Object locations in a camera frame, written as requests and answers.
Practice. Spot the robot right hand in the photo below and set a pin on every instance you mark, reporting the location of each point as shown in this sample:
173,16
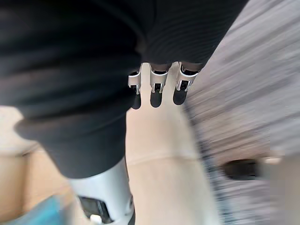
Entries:
77,70

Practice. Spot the beige sofa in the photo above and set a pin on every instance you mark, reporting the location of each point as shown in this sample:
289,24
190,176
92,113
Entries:
161,185

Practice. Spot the teal cushion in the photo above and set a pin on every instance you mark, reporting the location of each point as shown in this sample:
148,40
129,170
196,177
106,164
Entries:
44,213

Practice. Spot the grey woven rug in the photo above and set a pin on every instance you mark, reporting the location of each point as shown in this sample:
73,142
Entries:
253,77

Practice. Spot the dark flat object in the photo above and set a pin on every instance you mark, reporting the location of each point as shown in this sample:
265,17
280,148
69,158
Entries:
241,170

